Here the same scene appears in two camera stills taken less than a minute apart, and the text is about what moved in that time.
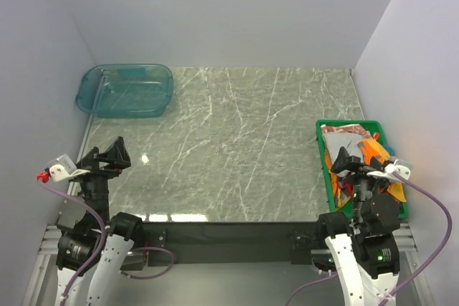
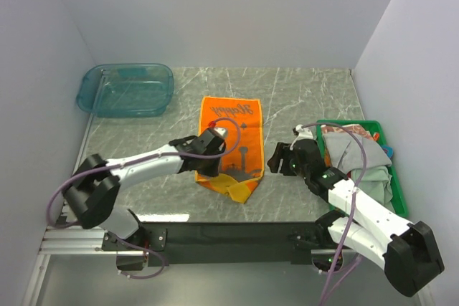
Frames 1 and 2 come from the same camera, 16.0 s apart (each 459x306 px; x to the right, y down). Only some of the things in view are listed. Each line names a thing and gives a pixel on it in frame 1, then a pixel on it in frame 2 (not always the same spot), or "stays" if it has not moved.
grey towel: (334, 141) stays
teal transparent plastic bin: (125, 90) stays
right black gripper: (344, 160) → (282, 152)
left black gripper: (116, 157) → (211, 172)
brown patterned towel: (355, 129) stays
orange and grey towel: (361, 145) → (242, 163)
